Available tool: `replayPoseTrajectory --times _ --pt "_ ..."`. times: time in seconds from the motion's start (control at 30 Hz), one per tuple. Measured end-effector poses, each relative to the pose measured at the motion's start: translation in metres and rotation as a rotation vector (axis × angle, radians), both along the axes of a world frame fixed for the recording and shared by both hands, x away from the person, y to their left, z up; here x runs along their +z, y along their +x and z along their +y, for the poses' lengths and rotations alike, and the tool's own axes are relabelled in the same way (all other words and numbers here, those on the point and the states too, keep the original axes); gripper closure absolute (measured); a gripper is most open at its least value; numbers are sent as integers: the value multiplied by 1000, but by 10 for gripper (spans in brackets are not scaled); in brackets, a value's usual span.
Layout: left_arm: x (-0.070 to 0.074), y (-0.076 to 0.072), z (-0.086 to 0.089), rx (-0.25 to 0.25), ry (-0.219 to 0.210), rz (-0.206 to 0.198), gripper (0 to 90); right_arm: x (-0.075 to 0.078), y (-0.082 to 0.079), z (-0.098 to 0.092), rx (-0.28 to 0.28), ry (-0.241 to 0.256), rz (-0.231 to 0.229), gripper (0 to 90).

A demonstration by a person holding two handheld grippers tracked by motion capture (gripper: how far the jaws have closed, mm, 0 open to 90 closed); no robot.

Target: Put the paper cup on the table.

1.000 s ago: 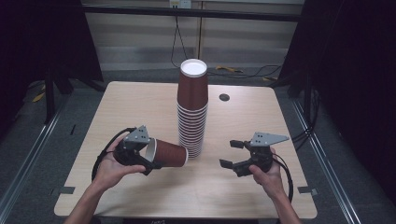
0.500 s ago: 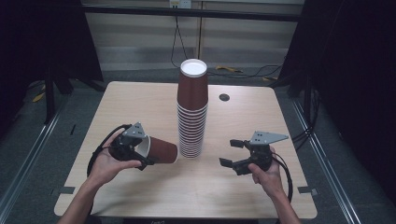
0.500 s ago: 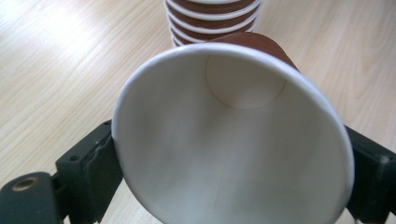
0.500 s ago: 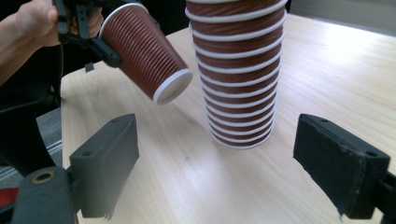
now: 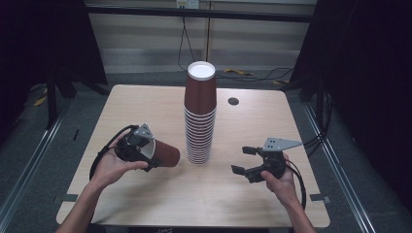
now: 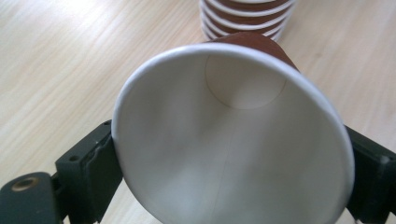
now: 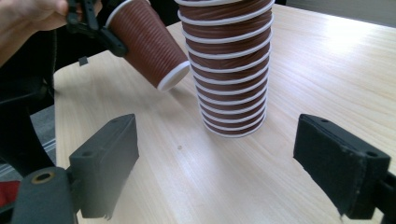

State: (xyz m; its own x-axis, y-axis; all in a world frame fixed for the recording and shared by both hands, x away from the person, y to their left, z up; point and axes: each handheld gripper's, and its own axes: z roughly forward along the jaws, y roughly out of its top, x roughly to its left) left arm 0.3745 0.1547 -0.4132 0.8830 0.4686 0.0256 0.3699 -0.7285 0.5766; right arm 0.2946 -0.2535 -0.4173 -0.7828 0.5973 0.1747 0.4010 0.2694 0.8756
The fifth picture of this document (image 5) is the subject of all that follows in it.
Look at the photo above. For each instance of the black horizontal bar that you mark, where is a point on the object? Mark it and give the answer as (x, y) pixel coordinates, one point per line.
(200, 13)

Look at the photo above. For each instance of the white wall socket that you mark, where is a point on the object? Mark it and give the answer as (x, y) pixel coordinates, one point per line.
(188, 3)

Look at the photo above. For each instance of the stack of brown paper cups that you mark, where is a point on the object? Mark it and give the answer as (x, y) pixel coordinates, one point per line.
(200, 97)

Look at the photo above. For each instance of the grey tape piece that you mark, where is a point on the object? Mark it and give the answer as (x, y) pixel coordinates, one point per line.
(320, 197)
(66, 197)

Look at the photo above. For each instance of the yellow floor tape strip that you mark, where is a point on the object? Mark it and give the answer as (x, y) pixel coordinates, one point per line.
(40, 100)
(238, 71)

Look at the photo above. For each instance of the black metal stand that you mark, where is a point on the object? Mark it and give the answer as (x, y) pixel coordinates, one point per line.
(51, 100)
(320, 103)

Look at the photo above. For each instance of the black curtain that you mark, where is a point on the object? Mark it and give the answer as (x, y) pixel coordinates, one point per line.
(366, 81)
(39, 39)

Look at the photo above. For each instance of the person's right hand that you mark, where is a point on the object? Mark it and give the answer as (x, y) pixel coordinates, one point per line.
(282, 186)

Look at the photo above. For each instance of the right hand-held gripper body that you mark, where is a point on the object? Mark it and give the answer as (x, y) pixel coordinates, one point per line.
(273, 158)

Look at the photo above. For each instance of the metal floor rail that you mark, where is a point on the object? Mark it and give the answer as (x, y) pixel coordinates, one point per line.
(340, 168)
(29, 165)

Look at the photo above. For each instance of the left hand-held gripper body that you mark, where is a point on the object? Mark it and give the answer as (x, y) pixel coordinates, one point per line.
(132, 149)

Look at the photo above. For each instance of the brown white-lined paper cup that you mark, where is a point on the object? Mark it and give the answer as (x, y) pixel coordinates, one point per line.
(168, 153)

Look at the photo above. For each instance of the person's left hand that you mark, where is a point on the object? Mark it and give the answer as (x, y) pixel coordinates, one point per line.
(113, 168)

